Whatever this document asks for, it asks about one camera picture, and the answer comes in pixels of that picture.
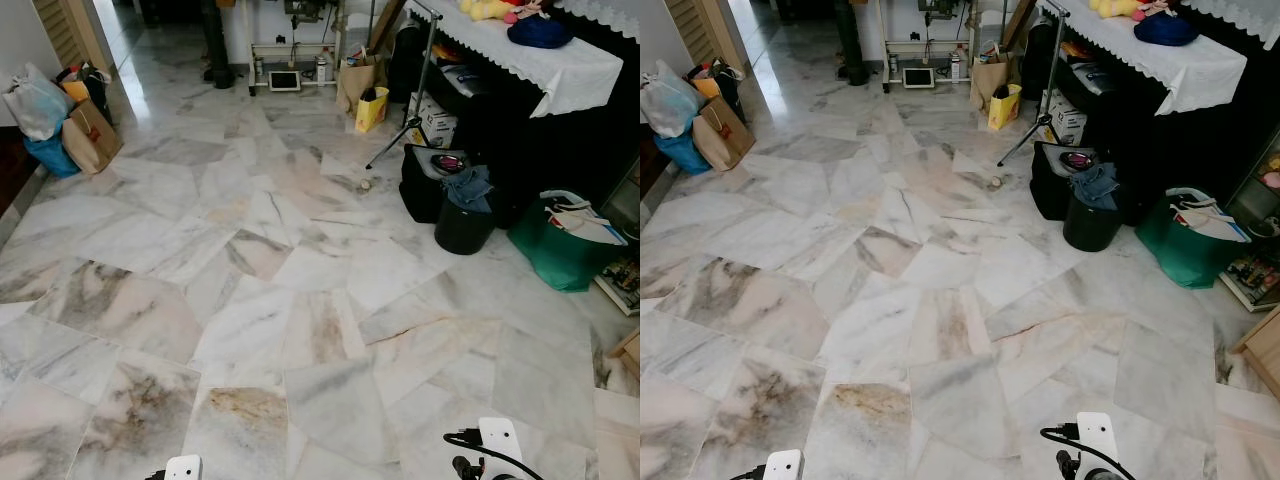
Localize black duffel bag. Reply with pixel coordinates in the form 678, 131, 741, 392
1030, 141, 1096, 222
399, 143, 471, 224

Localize black floor stand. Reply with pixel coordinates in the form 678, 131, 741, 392
835, 0, 871, 86
203, 0, 237, 89

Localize white plastic bag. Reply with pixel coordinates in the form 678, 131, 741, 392
2, 63, 73, 142
640, 60, 703, 139

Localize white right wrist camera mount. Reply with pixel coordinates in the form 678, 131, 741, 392
478, 417, 524, 473
1076, 411, 1119, 466

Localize black shopping bag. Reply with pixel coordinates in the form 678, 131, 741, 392
55, 62, 114, 126
685, 60, 746, 123

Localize black plastic bucket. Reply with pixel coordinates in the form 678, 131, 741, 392
434, 195, 498, 256
1062, 190, 1125, 253

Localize white cardboard box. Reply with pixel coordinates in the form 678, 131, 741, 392
1040, 90, 1088, 146
408, 92, 459, 149

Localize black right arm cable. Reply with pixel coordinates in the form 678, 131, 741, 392
1040, 426, 1141, 480
443, 430, 546, 480

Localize white tablecloth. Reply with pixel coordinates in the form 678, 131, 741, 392
1035, 0, 1249, 116
405, 0, 625, 119

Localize louvred wooden door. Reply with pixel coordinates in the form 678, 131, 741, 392
32, 0, 104, 71
665, 0, 746, 69

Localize blue bag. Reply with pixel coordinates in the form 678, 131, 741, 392
655, 130, 713, 176
22, 135, 81, 180

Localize yellow paper bag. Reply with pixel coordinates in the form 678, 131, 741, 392
355, 86, 390, 134
988, 83, 1023, 131

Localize dark blue cap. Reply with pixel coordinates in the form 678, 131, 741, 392
507, 14, 576, 50
1134, 10, 1201, 47

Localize metal tripod stand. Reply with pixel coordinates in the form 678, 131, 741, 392
996, 0, 1071, 168
364, 0, 444, 171

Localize glass display cabinet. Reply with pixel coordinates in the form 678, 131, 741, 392
1218, 130, 1280, 313
595, 160, 641, 317

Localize blue denim jeans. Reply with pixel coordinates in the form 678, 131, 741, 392
1070, 163, 1121, 211
443, 165, 495, 214

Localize green fabric bin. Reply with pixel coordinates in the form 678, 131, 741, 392
1136, 186, 1251, 291
507, 189, 634, 294

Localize small brown paper bag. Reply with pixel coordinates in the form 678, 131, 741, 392
969, 52, 1011, 111
335, 55, 379, 114

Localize white lace cloth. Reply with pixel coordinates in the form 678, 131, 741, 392
553, 0, 641, 43
1180, 0, 1280, 51

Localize black table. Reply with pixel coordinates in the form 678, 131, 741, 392
390, 10, 641, 236
1020, 10, 1280, 231

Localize white metal rack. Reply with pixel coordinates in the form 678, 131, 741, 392
880, 0, 976, 93
246, 0, 339, 97

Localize large brown paper bag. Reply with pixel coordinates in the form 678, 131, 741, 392
692, 95, 757, 172
60, 98, 124, 176

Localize white tote bag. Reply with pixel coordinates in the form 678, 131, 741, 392
1170, 193, 1251, 244
543, 195, 629, 247

